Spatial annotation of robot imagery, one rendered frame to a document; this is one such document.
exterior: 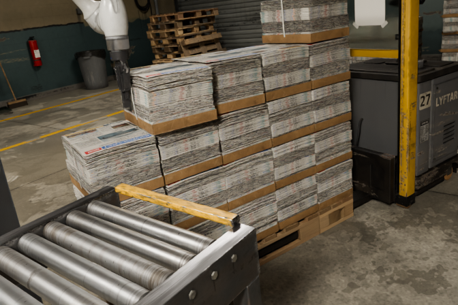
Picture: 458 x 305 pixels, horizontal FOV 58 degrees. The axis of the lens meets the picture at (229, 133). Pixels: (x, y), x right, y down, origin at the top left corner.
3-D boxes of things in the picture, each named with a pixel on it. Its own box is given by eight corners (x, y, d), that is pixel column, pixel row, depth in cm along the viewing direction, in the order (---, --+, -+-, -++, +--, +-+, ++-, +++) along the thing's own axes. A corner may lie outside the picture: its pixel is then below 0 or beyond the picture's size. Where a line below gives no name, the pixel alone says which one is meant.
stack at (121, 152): (97, 294, 202) (58, 134, 178) (276, 211, 263) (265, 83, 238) (125, 340, 171) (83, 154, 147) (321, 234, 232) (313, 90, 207)
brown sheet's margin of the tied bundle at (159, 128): (140, 127, 172) (138, 118, 171) (201, 112, 185) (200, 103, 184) (153, 135, 159) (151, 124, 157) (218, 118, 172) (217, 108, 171)
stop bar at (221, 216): (124, 188, 122) (123, 182, 121) (241, 220, 95) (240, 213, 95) (114, 192, 119) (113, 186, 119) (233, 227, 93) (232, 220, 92)
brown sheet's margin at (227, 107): (176, 104, 209) (175, 96, 208) (225, 92, 222) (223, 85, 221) (211, 116, 177) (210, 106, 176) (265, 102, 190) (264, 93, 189)
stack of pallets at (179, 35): (193, 69, 944) (185, 11, 906) (226, 69, 892) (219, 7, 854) (153, 82, 841) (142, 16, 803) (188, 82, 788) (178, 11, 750)
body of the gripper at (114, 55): (131, 49, 166) (134, 72, 168) (123, 49, 172) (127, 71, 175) (113, 51, 162) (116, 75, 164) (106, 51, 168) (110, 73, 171)
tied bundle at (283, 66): (223, 94, 223) (218, 51, 217) (265, 84, 238) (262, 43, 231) (266, 103, 192) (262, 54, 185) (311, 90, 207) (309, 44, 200)
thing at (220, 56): (170, 60, 202) (170, 58, 202) (221, 52, 216) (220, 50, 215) (205, 65, 172) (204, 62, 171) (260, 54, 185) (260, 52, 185)
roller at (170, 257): (65, 208, 110) (61, 227, 110) (192, 257, 82) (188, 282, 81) (81, 209, 114) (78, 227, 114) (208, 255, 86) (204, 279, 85)
